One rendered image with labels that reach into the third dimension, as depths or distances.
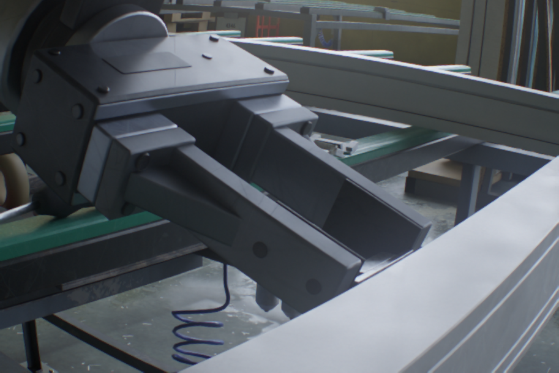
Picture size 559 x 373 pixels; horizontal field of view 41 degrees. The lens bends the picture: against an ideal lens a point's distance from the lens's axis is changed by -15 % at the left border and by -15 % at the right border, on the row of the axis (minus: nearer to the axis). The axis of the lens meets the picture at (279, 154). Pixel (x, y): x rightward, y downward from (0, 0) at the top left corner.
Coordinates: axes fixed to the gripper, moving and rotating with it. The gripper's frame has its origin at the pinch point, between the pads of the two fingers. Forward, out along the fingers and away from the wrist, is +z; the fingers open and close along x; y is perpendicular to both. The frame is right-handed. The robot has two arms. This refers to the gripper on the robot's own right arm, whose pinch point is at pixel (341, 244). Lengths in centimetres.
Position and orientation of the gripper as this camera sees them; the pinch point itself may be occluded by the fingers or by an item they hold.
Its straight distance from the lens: 32.3
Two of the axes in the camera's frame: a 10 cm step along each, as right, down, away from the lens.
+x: -5.5, 1.3, -8.3
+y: -3.6, 8.6, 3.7
